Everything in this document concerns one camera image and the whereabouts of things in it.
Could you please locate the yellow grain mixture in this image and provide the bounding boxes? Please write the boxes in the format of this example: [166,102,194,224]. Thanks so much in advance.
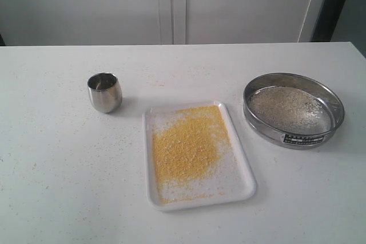
[249,87,332,134]

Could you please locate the fine yellow sieved grains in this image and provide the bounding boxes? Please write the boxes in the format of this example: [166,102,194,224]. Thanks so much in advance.
[152,105,232,205]

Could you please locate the stainless steel cup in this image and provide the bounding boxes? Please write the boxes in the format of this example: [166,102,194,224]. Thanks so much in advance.
[87,73,122,113]

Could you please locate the round steel mesh sieve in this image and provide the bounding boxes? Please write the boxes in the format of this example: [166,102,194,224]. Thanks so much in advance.
[243,73,345,150]

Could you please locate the white square plastic tray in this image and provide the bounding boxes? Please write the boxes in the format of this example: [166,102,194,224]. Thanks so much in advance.
[142,101,256,211]

